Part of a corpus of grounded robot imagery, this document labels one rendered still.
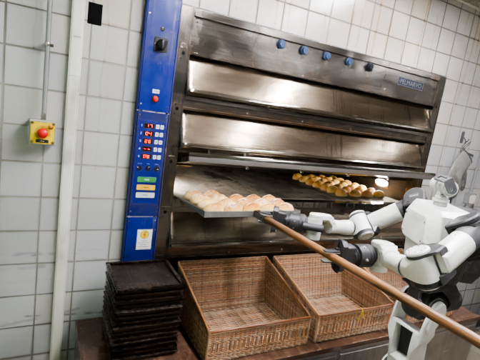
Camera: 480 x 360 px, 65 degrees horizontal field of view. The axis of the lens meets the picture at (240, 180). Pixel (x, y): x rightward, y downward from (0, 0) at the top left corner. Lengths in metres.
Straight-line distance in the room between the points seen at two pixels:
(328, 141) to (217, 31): 0.93
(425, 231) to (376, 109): 1.16
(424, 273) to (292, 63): 1.32
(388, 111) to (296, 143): 0.74
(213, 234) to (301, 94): 0.92
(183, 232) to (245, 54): 0.97
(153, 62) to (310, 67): 0.90
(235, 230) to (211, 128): 0.59
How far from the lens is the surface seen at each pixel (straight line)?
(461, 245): 1.44
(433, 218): 1.64
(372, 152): 2.63
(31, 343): 2.16
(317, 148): 2.32
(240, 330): 1.80
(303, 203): 2.35
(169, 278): 1.75
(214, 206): 1.74
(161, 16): 1.86
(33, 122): 1.73
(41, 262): 1.96
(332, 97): 2.37
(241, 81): 2.03
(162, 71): 1.84
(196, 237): 2.06
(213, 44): 1.98
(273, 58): 2.13
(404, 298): 1.27
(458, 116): 3.26
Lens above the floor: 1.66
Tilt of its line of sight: 10 degrees down
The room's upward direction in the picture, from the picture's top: 8 degrees clockwise
